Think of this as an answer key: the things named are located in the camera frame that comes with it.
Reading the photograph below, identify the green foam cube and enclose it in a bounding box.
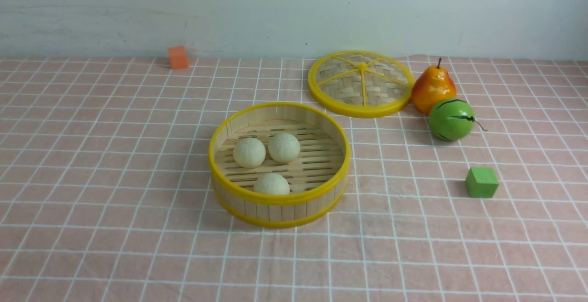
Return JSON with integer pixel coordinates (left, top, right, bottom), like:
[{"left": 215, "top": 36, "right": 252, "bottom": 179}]
[{"left": 465, "top": 166, "right": 500, "bottom": 199}]

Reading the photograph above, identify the white bun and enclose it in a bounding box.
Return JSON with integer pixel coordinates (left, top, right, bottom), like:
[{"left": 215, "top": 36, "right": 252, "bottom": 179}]
[
  {"left": 267, "top": 132, "right": 300, "bottom": 163},
  {"left": 233, "top": 138, "right": 266, "bottom": 169},
  {"left": 253, "top": 172, "right": 290, "bottom": 195}
]

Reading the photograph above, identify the pink checked tablecloth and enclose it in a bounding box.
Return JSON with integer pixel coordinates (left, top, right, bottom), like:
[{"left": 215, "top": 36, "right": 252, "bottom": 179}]
[{"left": 0, "top": 57, "right": 588, "bottom": 302}]

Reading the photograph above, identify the yellow rimmed bamboo steamer tray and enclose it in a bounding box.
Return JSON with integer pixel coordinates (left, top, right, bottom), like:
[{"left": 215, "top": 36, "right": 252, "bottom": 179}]
[{"left": 208, "top": 102, "right": 351, "bottom": 228}]

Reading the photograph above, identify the yellow woven bamboo steamer lid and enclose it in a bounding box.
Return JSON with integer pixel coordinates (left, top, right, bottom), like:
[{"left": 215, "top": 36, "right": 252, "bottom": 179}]
[{"left": 307, "top": 51, "right": 414, "bottom": 119}]

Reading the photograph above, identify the orange yellow toy pear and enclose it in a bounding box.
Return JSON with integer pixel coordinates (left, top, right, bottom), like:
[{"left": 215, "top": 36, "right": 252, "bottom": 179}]
[{"left": 411, "top": 57, "right": 457, "bottom": 116}]

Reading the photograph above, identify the orange foam cube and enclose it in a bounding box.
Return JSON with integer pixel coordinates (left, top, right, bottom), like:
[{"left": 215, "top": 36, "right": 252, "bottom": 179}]
[{"left": 168, "top": 45, "right": 189, "bottom": 70}]

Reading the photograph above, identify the green toy watermelon ball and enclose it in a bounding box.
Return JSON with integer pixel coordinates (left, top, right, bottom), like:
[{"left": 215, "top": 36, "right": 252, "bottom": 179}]
[{"left": 428, "top": 97, "right": 488, "bottom": 142}]

